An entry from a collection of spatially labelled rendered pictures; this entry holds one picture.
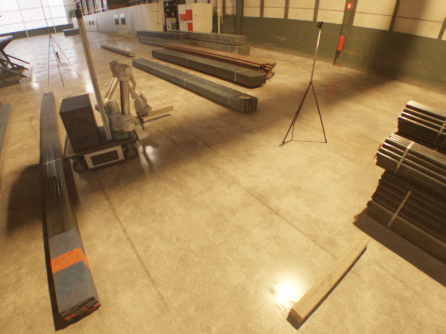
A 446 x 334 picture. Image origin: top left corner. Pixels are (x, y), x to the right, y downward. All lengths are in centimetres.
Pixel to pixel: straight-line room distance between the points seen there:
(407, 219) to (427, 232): 19
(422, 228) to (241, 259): 156
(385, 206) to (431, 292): 79
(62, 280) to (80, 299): 24
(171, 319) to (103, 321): 49
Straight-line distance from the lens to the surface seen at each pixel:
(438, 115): 274
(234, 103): 447
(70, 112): 297
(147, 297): 194
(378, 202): 245
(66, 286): 202
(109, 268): 216
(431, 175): 236
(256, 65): 672
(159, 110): 427
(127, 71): 266
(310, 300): 184
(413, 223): 244
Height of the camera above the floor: 171
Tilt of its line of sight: 36 degrees down
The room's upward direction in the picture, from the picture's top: straight up
